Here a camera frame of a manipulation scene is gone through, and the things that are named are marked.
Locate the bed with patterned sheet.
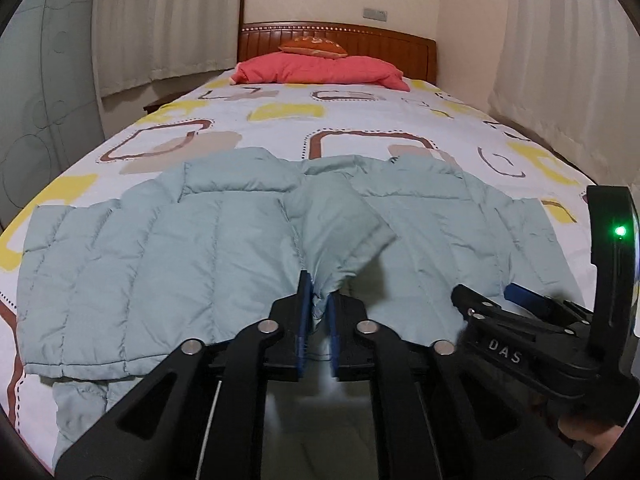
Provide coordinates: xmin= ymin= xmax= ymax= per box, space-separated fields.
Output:
xmin=0 ymin=72 xmax=601 ymax=476

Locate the wooden headboard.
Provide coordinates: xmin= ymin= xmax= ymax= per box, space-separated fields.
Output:
xmin=237 ymin=21 xmax=439 ymax=86

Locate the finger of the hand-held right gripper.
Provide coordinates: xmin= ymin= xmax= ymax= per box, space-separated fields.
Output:
xmin=503 ymin=283 xmax=596 ymax=333
xmin=451 ymin=284 xmax=507 ymax=322

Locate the orange cushion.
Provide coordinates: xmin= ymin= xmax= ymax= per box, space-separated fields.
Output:
xmin=278 ymin=36 xmax=348 ymax=60

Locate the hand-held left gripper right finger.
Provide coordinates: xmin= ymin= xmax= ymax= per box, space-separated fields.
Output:
xmin=325 ymin=292 xmax=587 ymax=480

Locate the person's right hand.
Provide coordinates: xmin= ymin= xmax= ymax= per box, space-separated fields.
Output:
xmin=557 ymin=410 xmax=623 ymax=463

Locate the light green puffer jacket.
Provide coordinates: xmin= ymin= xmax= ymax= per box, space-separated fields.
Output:
xmin=15 ymin=147 xmax=586 ymax=461

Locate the grey patterned wardrobe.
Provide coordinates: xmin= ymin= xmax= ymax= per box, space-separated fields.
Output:
xmin=0 ymin=0 xmax=107 ymax=233

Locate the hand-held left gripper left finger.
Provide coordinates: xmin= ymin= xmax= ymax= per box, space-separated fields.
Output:
xmin=54 ymin=270 xmax=321 ymax=480

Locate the pink pillow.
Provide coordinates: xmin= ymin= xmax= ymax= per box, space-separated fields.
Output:
xmin=230 ymin=51 xmax=412 ymax=92

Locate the cream curtain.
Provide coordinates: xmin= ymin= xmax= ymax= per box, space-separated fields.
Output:
xmin=487 ymin=0 xmax=640 ymax=173
xmin=92 ymin=0 xmax=246 ymax=98

